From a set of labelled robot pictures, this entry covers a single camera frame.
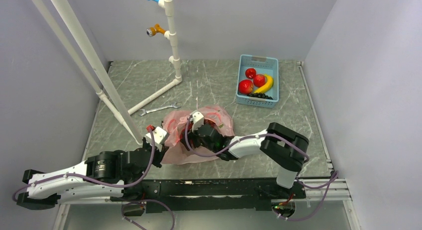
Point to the silver open-end wrench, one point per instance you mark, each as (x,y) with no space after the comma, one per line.
(175,105)

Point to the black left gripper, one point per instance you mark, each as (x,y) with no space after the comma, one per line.
(160,155)

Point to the yellow fake banana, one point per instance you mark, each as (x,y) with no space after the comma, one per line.
(267,86)

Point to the dark fake grape bunch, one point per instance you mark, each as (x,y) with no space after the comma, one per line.
(260,95)

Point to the small red fake fruit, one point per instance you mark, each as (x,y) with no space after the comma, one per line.
(250,73)

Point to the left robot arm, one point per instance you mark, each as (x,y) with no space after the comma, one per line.
(114,174)

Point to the pink plastic bag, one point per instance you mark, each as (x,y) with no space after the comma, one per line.
(175,122)

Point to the light blue plastic basket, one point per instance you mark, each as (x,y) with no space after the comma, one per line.
(262,65)

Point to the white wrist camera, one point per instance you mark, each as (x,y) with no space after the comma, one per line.
(156,135)
(197,120)

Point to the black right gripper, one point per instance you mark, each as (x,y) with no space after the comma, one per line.
(192,135)

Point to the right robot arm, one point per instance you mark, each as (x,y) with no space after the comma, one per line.
(284,146)

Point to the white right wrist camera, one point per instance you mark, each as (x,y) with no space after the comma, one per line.
(197,120)

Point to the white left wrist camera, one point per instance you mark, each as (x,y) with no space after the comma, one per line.
(156,135)

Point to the white diagonal support pole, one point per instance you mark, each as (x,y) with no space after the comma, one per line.
(108,93)

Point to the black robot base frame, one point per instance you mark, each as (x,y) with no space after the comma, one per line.
(211,193)

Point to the large red fake apple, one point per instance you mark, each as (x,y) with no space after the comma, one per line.
(245,87)

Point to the red fake peach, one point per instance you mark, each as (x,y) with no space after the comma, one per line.
(259,80)

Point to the orange hook on pipe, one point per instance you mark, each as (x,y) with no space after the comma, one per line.
(152,31)

